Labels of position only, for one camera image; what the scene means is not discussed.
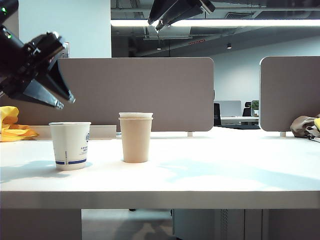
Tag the black caster wheel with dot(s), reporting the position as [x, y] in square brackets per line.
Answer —
[132, 210]

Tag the green potted plant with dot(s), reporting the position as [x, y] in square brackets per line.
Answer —
[255, 106]

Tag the white ceiling air vent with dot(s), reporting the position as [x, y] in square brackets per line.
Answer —
[240, 16]

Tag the grey desk side panel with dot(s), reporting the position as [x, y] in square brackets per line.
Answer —
[292, 225]
[37, 225]

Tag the white paper cup blue logo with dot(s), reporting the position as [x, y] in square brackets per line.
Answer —
[67, 145]
[136, 115]

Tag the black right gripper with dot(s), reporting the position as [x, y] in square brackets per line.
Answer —
[206, 5]

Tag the metal wall switch plate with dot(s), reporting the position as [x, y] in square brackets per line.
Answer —
[67, 51]

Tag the grey under-desk cabinet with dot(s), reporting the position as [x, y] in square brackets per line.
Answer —
[212, 225]

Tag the black desk mat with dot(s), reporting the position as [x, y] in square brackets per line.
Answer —
[240, 127]

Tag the white office desk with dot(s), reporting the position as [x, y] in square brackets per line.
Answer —
[240, 120]

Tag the grey background partition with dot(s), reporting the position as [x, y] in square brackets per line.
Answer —
[228, 108]

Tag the red LED ceiling sign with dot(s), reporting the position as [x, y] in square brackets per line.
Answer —
[197, 42]

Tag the brown desk partition panel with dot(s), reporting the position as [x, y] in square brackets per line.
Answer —
[292, 95]
[125, 87]

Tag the black office chair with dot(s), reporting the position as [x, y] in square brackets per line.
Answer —
[247, 110]
[217, 115]

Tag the yellow cloth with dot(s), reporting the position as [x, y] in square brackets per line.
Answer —
[12, 130]

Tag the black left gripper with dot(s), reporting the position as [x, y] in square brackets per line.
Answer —
[37, 57]

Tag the brown crumpled cloth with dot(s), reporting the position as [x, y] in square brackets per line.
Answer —
[300, 125]

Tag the brown paper cup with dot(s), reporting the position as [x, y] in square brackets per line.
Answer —
[136, 140]

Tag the yellow sponge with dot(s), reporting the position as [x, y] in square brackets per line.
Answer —
[318, 123]

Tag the black ceiling spotlight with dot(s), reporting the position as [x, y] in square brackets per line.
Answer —
[228, 46]

